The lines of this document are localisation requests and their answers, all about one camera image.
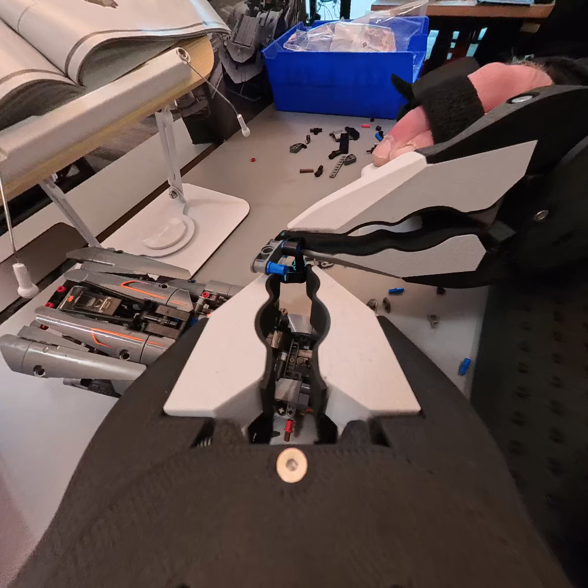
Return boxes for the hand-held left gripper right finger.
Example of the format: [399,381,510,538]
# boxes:
[304,266,422,438]

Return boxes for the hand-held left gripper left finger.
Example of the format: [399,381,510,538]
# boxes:
[163,275,282,438]

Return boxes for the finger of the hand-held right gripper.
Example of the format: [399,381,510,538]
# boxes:
[299,232,490,289]
[276,140,539,249]

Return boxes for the grey lego car model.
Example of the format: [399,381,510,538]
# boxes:
[0,247,324,443]

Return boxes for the black lego assembly blue pins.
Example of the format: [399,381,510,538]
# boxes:
[250,233,307,284]

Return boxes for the dark lego set box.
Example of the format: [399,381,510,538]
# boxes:
[186,0,304,144]

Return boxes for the person's right hand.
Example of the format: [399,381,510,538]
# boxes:
[372,62,555,168]

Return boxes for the blue plastic bin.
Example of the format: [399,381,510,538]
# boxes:
[262,16,430,121]

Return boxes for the white metal book stand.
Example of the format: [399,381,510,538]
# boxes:
[0,36,252,300]

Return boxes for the crumpled clear plastic bags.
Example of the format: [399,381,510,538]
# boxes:
[282,0,430,53]

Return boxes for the black dimpled mat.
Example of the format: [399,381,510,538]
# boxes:
[471,276,588,588]

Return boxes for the open instruction booklet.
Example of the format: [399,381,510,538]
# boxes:
[0,0,230,131]

